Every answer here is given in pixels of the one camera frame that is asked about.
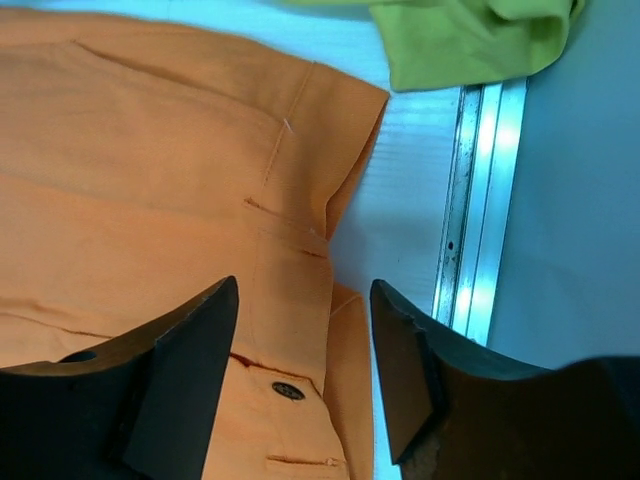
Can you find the orange trousers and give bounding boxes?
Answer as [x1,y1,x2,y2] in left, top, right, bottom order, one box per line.
[1,8,388,479]

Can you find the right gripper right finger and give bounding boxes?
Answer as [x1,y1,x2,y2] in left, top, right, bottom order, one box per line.
[370,280,639,479]

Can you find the yellow-green folded trousers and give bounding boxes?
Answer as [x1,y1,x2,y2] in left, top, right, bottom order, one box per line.
[290,0,586,92]

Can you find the aluminium rail frame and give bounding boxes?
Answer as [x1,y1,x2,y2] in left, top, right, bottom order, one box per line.
[432,78,528,346]

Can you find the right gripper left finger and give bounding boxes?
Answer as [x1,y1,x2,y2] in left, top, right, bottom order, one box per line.
[1,277,239,479]

